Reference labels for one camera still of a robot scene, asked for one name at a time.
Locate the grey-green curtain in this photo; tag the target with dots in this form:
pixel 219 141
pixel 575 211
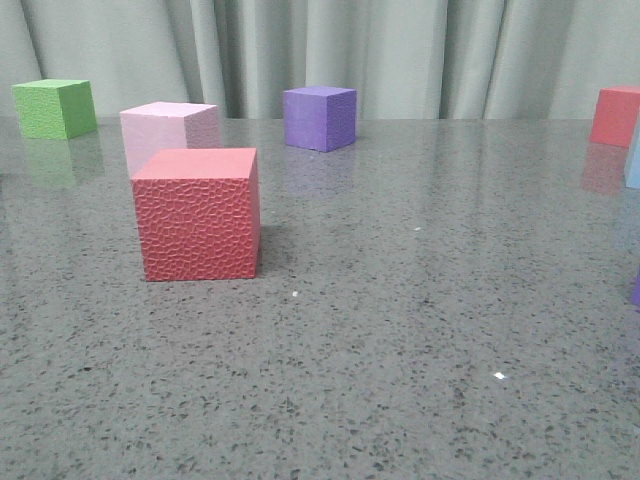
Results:
pixel 405 59

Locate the green foam cube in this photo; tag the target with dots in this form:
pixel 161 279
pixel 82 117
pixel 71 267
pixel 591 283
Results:
pixel 55 108

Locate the red textured foam cube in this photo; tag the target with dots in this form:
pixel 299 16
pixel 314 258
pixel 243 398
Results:
pixel 198 214

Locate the red foam cube far right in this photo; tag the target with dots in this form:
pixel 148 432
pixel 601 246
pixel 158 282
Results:
pixel 615 116

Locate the pink foam cube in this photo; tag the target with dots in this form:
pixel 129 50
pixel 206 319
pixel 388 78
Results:
pixel 148 128

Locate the purple cube at right edge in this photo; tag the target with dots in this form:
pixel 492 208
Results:
pixel 635 295

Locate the purple foam cube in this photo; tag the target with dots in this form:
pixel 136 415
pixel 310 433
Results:
pixel 320 118

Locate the light blue foam cube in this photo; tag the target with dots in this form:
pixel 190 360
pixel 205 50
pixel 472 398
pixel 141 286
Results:
pixel 632 165

